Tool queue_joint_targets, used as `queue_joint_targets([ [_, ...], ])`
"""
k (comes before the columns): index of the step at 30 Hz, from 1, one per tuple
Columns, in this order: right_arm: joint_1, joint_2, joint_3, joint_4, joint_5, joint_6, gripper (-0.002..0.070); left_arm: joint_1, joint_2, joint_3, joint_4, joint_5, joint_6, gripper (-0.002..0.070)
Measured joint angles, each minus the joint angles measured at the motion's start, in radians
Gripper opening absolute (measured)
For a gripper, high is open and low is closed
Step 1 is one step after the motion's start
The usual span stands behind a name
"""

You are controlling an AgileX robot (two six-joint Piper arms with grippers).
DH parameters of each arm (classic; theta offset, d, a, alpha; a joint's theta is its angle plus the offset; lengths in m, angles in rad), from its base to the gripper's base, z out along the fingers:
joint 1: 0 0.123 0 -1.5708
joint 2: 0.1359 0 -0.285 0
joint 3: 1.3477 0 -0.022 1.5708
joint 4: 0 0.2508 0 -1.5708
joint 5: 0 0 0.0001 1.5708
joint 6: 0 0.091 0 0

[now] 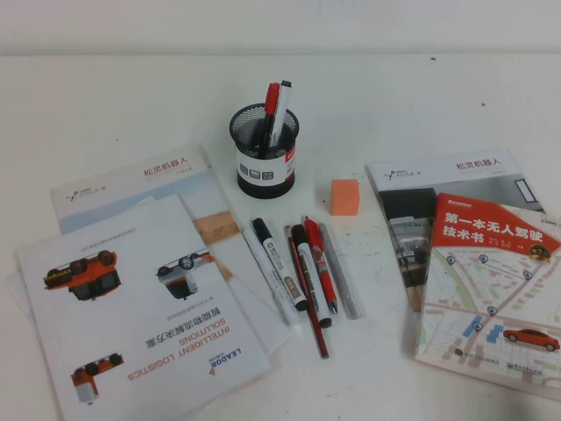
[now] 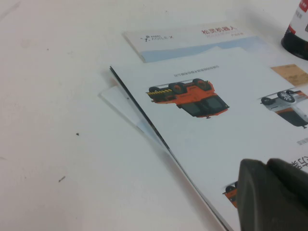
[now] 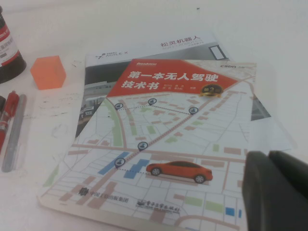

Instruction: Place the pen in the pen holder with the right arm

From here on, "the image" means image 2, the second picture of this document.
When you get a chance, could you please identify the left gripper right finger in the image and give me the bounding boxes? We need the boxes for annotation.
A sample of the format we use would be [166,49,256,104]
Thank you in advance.
[266,157,308,231]

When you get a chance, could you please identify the white paper sheet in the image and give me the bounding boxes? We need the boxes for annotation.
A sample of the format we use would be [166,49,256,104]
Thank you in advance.
[99,86,169,151]

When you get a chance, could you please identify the white logistics brochure orange vehicles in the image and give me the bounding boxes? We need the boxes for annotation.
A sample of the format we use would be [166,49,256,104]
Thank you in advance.
[109,64,308,231]

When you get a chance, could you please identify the black mesh pen holder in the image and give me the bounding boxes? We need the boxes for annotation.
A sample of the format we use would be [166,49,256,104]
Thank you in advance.
[280,0,308,61]

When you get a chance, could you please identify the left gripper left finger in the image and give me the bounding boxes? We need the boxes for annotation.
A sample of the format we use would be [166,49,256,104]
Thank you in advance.
[236,158,289,231]

